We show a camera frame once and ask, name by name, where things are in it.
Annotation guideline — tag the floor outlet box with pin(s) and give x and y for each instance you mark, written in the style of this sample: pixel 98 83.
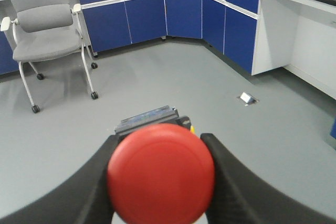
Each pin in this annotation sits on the floor outlet box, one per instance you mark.
pixel 247 99

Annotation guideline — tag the blue corner lab cabinets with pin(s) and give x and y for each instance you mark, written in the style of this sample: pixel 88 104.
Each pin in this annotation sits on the blue corner lab cabinets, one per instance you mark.
pixel 258 35

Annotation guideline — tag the grey office chair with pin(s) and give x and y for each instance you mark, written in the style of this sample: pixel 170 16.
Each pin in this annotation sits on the grey office chair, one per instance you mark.
pixel 44 30

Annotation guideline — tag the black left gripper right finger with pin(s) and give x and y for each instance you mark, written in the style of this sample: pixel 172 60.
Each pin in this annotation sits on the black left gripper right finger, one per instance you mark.
pixel 240 196

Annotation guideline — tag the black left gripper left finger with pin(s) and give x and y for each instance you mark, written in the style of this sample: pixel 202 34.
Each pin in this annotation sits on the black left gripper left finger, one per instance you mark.
pixel 82 198

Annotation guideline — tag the red mushroom push button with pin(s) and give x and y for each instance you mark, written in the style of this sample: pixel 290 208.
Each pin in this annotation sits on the red mushroom push button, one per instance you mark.
pixel 160 171

